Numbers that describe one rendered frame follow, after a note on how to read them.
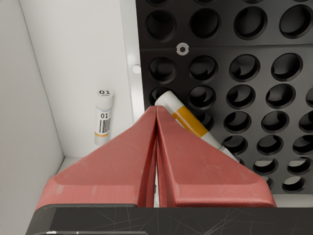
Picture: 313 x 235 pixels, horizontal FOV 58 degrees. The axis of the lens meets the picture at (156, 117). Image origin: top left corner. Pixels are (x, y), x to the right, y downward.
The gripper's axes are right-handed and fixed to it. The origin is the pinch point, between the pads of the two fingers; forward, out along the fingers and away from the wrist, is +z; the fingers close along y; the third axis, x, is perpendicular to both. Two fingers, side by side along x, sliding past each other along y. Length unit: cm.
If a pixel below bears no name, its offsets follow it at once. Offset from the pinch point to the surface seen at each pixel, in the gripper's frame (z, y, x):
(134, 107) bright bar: 6.7, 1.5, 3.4
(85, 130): 8.0, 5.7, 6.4
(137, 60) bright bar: 6.9, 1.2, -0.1
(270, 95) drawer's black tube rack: 4.1, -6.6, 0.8
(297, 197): 2.8, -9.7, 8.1
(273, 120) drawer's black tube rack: 4.0, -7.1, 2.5
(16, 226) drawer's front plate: 0.1, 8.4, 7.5
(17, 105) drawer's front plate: 4.6, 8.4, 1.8
